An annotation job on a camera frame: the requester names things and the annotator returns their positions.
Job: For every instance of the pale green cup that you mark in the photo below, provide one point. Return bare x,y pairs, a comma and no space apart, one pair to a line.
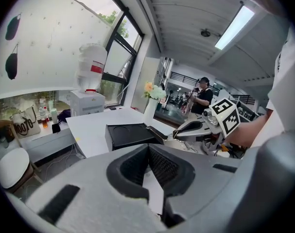
54,115

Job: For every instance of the wooden chair white cushion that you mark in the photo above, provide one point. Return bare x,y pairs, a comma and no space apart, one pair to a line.
12,169

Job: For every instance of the round ceiling fixture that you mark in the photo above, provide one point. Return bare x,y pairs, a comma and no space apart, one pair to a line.
205,33

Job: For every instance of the white vase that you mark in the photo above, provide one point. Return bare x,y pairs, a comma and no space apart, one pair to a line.
150,113

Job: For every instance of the white square table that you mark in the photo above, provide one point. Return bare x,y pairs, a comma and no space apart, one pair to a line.
89,130

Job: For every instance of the white pegboard panel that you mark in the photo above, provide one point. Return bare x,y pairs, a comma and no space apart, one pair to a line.
52,45

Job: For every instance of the black tray box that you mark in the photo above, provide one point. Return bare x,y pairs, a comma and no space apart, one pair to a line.
127,137

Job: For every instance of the white low cabinet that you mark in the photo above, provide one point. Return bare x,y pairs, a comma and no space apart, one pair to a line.
47,144

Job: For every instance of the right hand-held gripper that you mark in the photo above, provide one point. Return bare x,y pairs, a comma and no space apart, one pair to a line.
226,115

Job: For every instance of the clear water bottle red label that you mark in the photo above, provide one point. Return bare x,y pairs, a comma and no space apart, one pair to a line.
91,67

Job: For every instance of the white water dispenser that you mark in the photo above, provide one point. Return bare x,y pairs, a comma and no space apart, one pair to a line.
87,104

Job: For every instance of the small clear bottle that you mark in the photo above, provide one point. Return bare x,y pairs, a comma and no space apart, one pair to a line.
41,111

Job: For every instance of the dark fabric bag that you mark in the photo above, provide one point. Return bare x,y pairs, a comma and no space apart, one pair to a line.
64,115

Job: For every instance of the long ceiling light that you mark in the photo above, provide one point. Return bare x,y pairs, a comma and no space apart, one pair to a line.
234,28

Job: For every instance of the beige tote bag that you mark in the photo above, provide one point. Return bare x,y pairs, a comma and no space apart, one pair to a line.
25,125

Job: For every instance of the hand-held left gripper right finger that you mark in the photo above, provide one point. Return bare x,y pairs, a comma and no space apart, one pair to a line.
198,178

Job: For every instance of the person's right forearm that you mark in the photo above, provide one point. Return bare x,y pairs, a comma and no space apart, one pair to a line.
249,130

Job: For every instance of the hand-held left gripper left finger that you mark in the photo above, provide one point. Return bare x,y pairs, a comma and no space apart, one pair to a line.
89,178

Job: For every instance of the small black pouch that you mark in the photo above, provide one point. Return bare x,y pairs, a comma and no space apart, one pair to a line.
56,128

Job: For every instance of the bottle of orange liquid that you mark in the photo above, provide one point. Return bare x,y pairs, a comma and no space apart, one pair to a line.
45,121

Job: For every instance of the pastel flower bouquet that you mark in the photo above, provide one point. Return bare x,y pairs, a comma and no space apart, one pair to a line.
155,91

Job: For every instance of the black window frame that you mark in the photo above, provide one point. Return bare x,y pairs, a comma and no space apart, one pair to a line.
132,36

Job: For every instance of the black cap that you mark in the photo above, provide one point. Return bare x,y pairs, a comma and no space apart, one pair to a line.
11,65

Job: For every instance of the person's white shirt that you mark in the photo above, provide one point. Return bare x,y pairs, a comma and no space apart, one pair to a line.
288,86

